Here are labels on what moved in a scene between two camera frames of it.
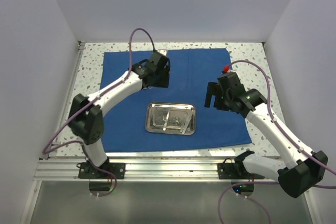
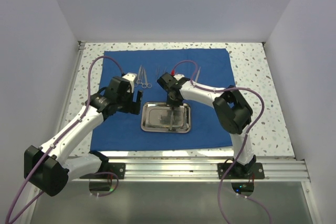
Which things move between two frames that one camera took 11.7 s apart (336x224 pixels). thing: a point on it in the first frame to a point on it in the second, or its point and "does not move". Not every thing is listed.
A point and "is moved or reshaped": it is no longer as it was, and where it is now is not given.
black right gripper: [212, 89] to [172, 104]
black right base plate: [234, 171] does not move
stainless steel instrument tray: [170, 118] is moved or reshaped
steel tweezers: [164, 128] to [197, 75]
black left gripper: [164, 83] to [133, 107]
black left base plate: [86, 171] does not move
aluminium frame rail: [65, 169] does not move
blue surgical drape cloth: [125, 125] does not move
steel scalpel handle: [183, 129] to [172, 119]
